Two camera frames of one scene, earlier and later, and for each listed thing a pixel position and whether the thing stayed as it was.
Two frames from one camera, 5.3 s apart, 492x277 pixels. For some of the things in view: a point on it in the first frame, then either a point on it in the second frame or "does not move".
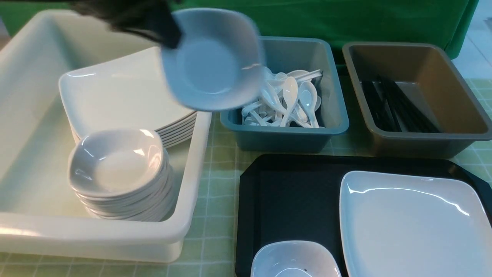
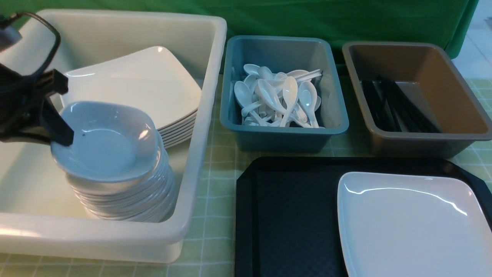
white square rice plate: (397, 224) does not move
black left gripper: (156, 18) -> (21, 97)
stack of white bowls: (125, 175) does not move
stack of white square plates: (136, 90) does not move
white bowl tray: (295, 258) -> (112, 141)
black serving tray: (295, 197) does not move
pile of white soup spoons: (291, 99) does not move
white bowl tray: (218, 64) -> (158, 181)
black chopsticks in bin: (411, 119) does not move
